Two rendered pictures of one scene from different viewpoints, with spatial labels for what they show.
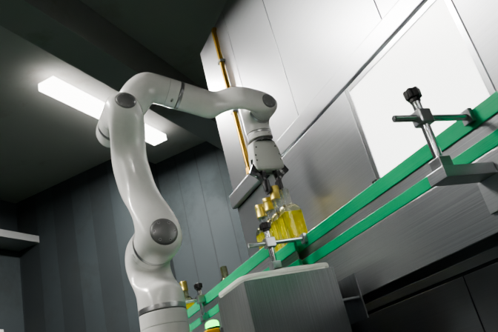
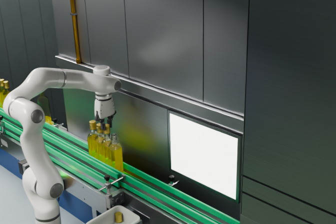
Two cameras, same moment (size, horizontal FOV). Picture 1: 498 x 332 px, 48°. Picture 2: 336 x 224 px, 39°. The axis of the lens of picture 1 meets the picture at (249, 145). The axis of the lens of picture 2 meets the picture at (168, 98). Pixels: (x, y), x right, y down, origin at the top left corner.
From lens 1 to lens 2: 1.77 m
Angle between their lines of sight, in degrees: 50
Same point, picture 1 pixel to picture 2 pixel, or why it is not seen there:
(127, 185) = (32, 159)
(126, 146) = (33, 138)
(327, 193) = (137, 135)
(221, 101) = (88, 86)
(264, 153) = (105, 108)
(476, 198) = not seen: outside the picture
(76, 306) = not seen: outside the picture
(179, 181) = not seen: outside the picture
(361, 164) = (162, 146)
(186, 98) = (66, 86)
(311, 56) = (150, 60)
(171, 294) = (55, 213)
